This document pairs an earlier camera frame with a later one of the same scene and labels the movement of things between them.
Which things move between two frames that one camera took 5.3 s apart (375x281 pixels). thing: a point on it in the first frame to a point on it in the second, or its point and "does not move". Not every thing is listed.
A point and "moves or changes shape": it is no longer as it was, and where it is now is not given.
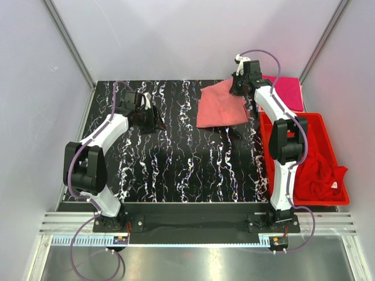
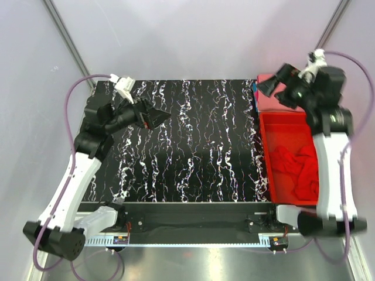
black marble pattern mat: (184, 163) does not move
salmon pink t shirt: (218, 106) moves or changes shape
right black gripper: (234, 91) to (287, 75)
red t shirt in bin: (317, 178) does not move
